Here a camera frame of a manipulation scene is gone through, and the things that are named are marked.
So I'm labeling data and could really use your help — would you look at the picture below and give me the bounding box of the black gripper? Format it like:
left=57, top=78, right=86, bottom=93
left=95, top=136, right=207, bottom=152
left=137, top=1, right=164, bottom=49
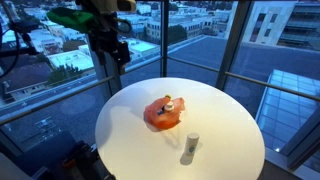
left=87, top=29, right=132, bottom=75

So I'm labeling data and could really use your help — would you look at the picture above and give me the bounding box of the orange and white bottle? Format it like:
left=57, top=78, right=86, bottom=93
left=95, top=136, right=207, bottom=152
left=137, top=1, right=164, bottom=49
left=161, top=100, right=176, bottom=118

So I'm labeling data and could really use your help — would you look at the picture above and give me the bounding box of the orange translucent plastic bag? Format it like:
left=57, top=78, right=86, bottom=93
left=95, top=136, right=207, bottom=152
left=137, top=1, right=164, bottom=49
left=143, top=96, right=186, bottom=131

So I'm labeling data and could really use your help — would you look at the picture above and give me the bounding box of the white tube with green logo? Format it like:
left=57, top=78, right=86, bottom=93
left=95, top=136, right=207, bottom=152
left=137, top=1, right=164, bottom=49
left=184, top=132, right=200, bottom=158

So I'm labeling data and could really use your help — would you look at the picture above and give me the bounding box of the black robot stand equipment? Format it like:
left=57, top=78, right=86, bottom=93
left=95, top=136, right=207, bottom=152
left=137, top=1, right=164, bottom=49
left=13, top=131, right=116, bottom=180

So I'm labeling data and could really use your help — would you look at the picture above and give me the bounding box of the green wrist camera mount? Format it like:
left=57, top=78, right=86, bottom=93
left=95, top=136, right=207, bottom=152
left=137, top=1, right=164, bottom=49
left=46, top=6, right=98, bottom=34

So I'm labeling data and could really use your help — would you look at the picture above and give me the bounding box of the grey metal window rail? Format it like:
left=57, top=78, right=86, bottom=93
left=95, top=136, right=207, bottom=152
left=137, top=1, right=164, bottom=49
left=0, top=57, right=164, bottom=127
left=166, top=55, right=320, bottom=103

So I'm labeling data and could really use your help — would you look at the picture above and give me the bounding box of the black camera on stand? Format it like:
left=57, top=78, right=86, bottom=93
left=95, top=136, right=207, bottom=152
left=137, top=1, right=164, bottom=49
left=0, top=19, right=41, bottom=59

